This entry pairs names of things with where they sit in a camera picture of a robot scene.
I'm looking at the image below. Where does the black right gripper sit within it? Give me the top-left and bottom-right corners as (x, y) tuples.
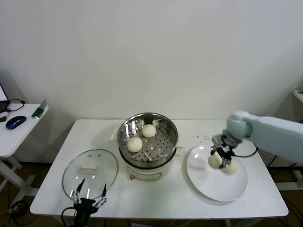
(209, 142), (235, 170)

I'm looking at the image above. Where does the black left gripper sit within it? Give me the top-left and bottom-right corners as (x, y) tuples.
(72, 178), (107, 227)

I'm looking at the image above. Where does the white steamed baozi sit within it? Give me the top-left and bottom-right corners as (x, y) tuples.
(207, 153), (223, 170)
(127, 137), (143, 153)
(222, 163), (239, 176)
(141, 124), (157, 138)

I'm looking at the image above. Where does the round glass pot lid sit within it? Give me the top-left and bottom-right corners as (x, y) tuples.
(62, 148), (119, 202)

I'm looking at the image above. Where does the steel steamer pot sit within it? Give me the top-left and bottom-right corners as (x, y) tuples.
(111, 126), (186, 182)

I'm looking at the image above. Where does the stainless steel steamer basket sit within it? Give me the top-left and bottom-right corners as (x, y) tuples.
(117, 113), (179, 167)

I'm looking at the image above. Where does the white round plate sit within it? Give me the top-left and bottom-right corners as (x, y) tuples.
(186, 143), (249, 202)

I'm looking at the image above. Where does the white stand base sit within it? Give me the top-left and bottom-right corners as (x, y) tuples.
(276, 165), (303, 191)

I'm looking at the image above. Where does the white floor power strip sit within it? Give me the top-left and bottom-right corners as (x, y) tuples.
(9, 201), (28, 216)

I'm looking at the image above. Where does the white side desk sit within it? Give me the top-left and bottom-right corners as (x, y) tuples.
(0, 103), (50, 201)

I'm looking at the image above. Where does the green white card box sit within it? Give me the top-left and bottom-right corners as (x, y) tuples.
(32, 98), (50, 119)

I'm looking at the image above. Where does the white shelf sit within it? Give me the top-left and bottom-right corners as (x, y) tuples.
(293, 88), (303, 105)

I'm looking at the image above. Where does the blue computer mouse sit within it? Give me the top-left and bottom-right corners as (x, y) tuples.
(6, 115), (27, 130)

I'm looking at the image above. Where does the black laptop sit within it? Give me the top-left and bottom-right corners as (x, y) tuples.
(0, 81), (10, 114)

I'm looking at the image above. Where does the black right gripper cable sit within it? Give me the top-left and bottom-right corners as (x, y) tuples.
(232, 145), (258, 158)

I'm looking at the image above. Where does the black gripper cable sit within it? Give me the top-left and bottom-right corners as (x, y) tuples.
(61, 207), (76, 227)
(232, 145), (258, 158)

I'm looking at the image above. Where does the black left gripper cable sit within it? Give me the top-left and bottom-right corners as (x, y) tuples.
(61, 207), (76, 227)

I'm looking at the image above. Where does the white black power cable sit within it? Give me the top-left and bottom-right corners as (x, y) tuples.
(265, 153), (277, 167)

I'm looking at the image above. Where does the thin black desk cable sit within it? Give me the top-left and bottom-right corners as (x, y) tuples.
(7, 98), (26, 112)

